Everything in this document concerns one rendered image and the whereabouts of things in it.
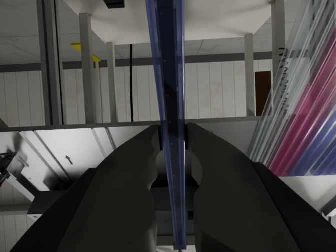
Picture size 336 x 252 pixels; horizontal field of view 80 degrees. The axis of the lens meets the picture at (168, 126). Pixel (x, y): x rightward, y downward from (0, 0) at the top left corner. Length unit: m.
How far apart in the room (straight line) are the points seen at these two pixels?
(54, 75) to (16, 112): 3.58
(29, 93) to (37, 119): 0.45
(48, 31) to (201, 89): 2.93
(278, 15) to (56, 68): 0.70
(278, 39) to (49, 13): 0.69
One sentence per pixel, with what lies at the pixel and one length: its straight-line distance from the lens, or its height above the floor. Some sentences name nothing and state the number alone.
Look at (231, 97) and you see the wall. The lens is 3.51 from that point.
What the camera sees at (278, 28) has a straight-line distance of 0.81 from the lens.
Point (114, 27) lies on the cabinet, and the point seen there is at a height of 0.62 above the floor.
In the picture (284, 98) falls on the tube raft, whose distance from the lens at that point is 0.29.
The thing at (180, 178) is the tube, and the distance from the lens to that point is 0.16.
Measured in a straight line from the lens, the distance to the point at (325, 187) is 0.55.
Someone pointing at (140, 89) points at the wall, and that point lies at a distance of 3.41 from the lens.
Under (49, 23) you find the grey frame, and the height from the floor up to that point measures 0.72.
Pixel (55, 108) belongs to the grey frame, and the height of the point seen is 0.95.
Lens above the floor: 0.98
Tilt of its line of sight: 2 degrees up
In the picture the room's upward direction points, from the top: 177 degrees clockwise
